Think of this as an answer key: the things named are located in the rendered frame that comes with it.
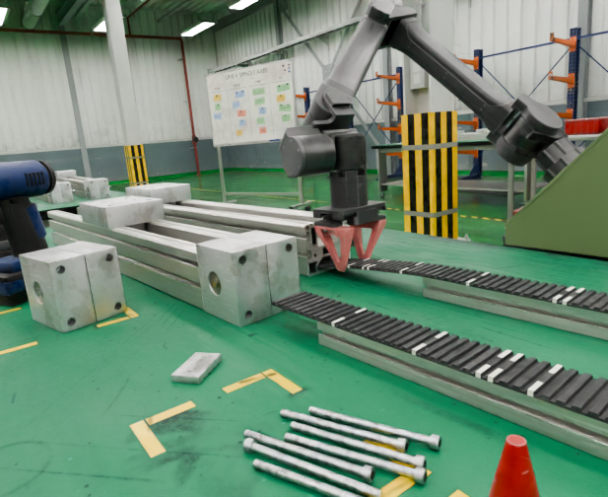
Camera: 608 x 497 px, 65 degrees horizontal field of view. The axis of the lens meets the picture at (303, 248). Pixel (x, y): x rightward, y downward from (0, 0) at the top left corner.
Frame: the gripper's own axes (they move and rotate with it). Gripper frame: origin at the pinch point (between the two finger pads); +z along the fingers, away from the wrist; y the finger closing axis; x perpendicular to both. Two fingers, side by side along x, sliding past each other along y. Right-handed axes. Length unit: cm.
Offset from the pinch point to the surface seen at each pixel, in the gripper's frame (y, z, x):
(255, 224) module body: 4.9, -5.4, -18.8
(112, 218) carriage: 23.5, -8.1, -37.4
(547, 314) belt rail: 1.2, 1.1, 30.3
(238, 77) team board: -327, -108, -513
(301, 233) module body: 4.9, -5.0, -6.3
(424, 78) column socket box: -276, -59, -182
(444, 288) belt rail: 1.8, 0.4, 17.9
